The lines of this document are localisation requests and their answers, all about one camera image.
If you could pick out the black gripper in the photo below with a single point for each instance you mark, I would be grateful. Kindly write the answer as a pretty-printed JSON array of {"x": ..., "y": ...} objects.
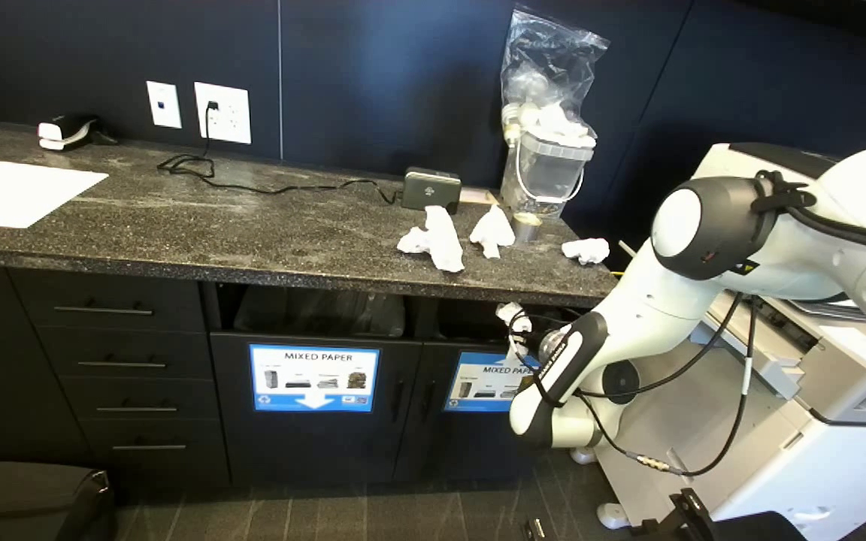
[{"x": 530, "y": 360}]

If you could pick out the long white paper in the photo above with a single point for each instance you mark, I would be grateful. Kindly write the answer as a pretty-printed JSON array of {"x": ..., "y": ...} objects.
[{"x": 442, "y": 240}]

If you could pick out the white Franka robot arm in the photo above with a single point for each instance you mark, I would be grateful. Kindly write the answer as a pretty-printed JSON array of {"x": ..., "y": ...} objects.
[{"x": 714, "y": 230}]

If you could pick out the dark bin door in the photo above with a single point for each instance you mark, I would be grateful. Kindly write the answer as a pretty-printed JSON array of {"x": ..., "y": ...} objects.
[
  {"x": 465, "y": 446},
  {"x": 314, "y": 446}
]

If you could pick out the blue label with up arrow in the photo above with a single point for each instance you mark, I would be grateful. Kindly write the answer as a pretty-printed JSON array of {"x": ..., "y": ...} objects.
[{"x": 480, "y": 385}]

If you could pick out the flat crumpled white paper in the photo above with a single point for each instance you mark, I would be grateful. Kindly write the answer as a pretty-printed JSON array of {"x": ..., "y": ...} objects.
[{"x": 583, "y": 249}]

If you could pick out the clear plastic bucket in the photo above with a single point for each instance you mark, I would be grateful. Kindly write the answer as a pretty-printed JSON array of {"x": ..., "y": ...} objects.
[{"x": 554, "y": 171}]

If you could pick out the grey power adapter box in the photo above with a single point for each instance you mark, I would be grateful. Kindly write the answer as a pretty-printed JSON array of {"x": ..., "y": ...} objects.
[{"x": 431, "y": 186}]

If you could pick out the blue label with down arrow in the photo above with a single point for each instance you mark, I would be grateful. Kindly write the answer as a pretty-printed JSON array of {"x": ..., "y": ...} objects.
[{"x": 314, "y": 380}]

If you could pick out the white tissue wad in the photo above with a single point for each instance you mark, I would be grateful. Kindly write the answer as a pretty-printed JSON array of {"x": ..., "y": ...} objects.
[{"x": 554, "y": 123}]

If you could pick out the clear plastic bag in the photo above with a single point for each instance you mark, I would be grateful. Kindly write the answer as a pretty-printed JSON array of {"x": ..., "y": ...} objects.
[{"x": 542, "y": 60}]

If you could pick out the white office printer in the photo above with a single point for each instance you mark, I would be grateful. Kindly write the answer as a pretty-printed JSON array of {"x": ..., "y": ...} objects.
[{"x": 833, "y": 470}]

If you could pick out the large white outlet plate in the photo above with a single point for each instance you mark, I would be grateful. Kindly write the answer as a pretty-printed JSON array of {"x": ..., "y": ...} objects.
[{"x": 222, "y": 116}]

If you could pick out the dark cabinet drawer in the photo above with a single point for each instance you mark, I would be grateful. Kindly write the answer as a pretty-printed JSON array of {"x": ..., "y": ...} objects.
[
  {"x": 150, "y": 464},
  {"x": 137, "y": 393},
  {"x": 102, "y": 292},
  {"x": 122, "y": 350}
]

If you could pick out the flat white paper sheet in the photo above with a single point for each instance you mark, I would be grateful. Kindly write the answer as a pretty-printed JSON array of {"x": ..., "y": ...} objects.
[{"x": 15, "y": 193}]

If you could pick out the small white wall plate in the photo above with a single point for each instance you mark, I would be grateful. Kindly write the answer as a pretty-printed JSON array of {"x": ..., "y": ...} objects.
[{"x": 164, "y": 102}]

